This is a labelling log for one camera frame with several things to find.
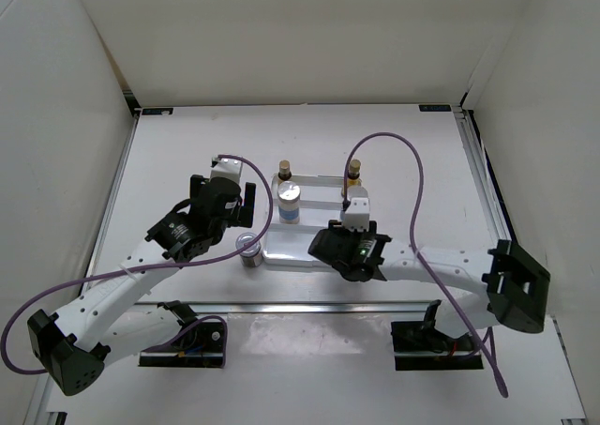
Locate right dark table label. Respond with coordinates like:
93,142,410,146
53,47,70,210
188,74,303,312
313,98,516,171
418,104,452,113

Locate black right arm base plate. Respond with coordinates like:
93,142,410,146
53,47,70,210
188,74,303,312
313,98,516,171
391,321,484,372

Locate white three-compartment tray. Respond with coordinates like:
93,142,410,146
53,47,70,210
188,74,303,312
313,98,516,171
262,174,343,270

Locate yellow sauce bottle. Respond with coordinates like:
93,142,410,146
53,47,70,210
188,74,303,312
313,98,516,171
341,159,362,196
277,159,293,185

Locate dark white-lid jar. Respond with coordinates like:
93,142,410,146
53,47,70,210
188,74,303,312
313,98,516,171
235,233,263,268

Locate left aluminium frame rail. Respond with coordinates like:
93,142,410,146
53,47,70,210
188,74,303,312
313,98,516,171
82,88,141,279

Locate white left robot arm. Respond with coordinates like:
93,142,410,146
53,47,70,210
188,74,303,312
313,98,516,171
27,175,256,396

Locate left dark table label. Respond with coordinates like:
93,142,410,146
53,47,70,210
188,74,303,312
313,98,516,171
141,108,173,116

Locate silver-lid spice jar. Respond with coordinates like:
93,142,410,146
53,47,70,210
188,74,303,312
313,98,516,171
277,181,301,224

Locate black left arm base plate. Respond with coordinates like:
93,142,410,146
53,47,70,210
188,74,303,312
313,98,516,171
138,313,229,369

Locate dark table label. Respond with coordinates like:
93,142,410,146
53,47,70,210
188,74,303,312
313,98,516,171
141,108,173,116
418,104,452,113

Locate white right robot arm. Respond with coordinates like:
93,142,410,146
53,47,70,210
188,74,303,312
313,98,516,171
307,221,550,350

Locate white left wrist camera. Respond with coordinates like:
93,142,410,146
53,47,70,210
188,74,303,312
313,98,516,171
209,156,243,184

